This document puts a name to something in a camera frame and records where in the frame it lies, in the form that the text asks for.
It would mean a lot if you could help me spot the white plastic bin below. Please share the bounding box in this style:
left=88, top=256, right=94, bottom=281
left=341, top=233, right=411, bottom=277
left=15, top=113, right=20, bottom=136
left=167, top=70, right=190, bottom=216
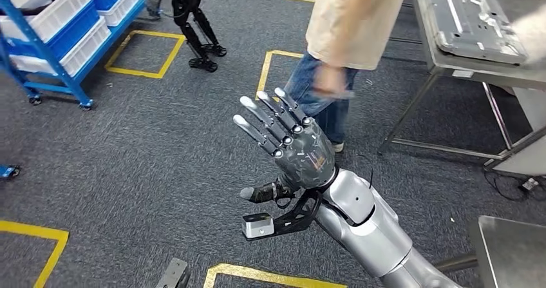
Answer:
left=0, top=0, right=93, bottom=44
left=9, top=16, right=113, bottom=79
left=98, top=0, right=144, bottom=28

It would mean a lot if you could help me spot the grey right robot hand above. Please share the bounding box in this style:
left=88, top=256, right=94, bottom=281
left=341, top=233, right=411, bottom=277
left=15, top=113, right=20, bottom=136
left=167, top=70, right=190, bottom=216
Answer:
left=232, top=86, right=338, bottom=205

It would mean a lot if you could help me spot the black robot body part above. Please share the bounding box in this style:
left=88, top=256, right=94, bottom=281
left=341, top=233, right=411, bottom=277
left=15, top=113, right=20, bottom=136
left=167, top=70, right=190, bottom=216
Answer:
left=154, top=257, right=192, bottom=288

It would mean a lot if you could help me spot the thin black wire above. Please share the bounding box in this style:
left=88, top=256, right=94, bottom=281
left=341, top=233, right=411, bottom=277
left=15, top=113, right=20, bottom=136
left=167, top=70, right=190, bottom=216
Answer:
left=356, top=154, right=376, bottom=189

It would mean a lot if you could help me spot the black humanoid robot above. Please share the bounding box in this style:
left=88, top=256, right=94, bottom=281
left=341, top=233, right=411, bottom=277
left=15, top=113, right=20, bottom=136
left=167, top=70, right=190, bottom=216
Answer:
left=131, top=0, right=228, bottom=73

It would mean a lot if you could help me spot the small steel table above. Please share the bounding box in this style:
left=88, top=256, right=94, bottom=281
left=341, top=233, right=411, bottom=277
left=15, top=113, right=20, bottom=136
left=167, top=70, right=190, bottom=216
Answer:
left=433, top=215, right=546, bottom=288

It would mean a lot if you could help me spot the grey power adapter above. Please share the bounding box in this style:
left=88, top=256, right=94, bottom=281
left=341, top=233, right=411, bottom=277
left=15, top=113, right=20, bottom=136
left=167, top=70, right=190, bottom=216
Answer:
left=517, top=177, right=541, bottom=194

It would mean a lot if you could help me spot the stainless steel workbench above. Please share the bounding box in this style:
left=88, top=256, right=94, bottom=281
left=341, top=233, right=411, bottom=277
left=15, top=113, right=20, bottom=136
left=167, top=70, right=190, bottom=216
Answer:
left=377, top=0, right=546, bottom=168

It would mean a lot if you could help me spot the person's hand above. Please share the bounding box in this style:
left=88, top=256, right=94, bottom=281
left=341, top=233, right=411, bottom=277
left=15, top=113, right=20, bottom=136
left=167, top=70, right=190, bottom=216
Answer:
left=312, top=63, right=356, bottom=100

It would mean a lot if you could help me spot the large stamped metal panel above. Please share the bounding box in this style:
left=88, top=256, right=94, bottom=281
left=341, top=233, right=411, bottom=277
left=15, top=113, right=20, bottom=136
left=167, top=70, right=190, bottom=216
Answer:
left=420, top=0, right=531, bottom=66

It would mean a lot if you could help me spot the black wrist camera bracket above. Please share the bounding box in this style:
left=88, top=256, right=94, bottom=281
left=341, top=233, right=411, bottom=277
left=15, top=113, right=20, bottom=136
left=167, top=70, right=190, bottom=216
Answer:
left=272, top=189, right=323, bottom=236

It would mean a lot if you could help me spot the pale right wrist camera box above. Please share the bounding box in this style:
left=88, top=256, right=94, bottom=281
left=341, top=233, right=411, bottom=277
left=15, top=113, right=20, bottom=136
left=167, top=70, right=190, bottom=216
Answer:
left=241, top=212, right=276, bottom=240

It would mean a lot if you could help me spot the white cabinet panel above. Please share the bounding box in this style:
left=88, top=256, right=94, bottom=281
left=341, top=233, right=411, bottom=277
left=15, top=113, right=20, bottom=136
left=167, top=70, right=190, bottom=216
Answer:
left=485, top=87, right=546, bottom=177

